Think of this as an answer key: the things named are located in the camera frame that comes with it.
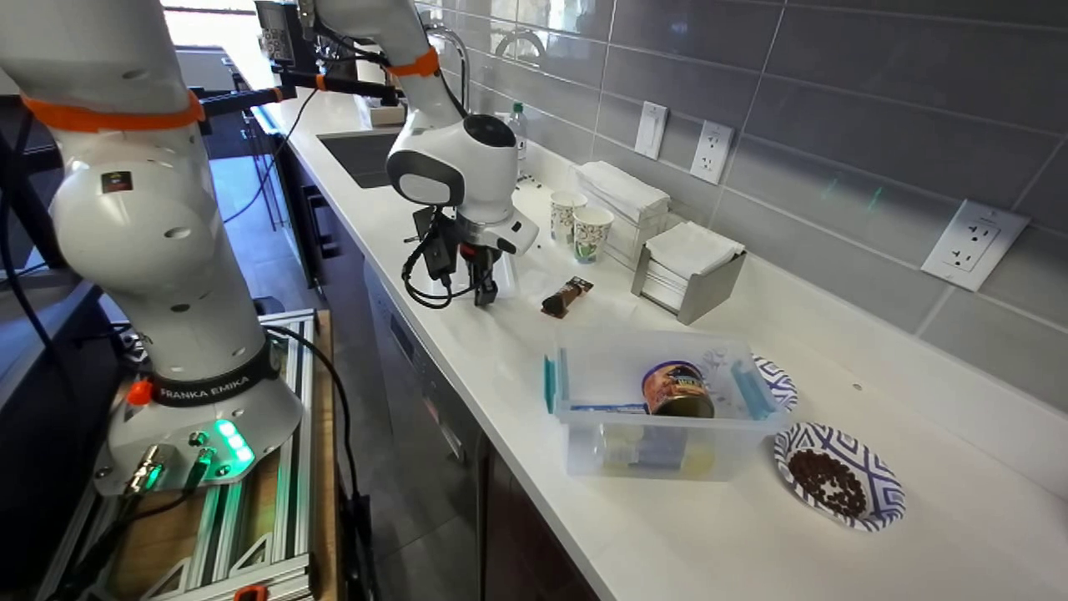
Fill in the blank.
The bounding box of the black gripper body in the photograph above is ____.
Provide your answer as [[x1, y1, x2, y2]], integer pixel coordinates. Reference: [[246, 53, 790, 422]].
[[452, 217, 509, 277]]

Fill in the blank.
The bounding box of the counter sink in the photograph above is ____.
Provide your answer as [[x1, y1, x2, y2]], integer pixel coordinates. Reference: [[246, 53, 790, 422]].
[[313, 128, 415, 194]]

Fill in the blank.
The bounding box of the dark chocolate bar packet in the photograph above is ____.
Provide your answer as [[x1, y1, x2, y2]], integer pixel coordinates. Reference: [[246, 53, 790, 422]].
[[539, 275, 599, 323]]

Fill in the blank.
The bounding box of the patterned paper cup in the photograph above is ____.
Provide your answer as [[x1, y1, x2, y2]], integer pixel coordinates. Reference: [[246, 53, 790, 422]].
[[568, 202, 618, 267], [549, 182, 588, 247]]

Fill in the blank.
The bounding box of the clear bottle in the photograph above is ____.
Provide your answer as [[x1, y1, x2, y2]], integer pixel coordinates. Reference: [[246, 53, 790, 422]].
[[509, 99, 535, 179]]

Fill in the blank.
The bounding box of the acrylic holder with white napkins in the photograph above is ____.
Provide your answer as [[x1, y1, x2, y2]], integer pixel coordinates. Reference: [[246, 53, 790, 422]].
[[574, 156, 679, 240]]

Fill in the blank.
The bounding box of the dark base cabinet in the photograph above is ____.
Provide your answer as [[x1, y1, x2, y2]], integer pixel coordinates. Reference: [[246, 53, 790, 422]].
[[278, 143, 604, 601]]

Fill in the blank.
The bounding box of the clear plastic storage bin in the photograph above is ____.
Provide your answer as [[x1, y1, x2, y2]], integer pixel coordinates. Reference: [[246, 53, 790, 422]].
[[542, 332, 798, 484]]

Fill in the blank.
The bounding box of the small white box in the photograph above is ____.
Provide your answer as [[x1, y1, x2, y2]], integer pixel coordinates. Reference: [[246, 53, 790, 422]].
[[629, 217, 752, 328]]

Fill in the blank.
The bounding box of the sink faucet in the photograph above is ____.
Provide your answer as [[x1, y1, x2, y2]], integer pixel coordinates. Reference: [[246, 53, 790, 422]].
[[489, 23, 552, 70]]

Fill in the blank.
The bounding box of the yellow and blue drink can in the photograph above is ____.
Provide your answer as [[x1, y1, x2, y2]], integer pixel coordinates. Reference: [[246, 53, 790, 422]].
[[599, 425, 731, 480]]

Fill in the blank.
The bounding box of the blue patterned paper plate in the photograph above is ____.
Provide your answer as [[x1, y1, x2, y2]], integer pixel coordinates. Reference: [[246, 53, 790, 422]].
[[752, 350, 801, 414]]

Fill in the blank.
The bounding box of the patterned plate with brown contents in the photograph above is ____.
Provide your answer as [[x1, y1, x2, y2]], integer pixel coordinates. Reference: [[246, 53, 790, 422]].
[[763, 417, 907, 535]]

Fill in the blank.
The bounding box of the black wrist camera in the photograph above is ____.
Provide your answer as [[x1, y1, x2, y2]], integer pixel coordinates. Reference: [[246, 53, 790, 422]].
[[415, 202, 460, 280]]

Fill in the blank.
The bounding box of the orange strap on forearm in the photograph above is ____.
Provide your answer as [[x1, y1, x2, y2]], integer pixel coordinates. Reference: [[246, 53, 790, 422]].
[[381, 48, 444, 82]]

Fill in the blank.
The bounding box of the aluminium robot stand frame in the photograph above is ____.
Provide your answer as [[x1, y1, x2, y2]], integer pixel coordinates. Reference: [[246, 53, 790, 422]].
[[36, 307, 338, 601]]

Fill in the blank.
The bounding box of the white blank wall plate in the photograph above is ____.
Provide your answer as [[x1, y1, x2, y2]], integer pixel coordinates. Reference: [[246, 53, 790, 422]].
[[631, 98, 670, 165]]

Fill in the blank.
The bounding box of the white wall outlet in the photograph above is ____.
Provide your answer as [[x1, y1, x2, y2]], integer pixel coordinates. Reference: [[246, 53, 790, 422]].
[[917, 198, 1036, 297], [688, 116, 739, 188]]

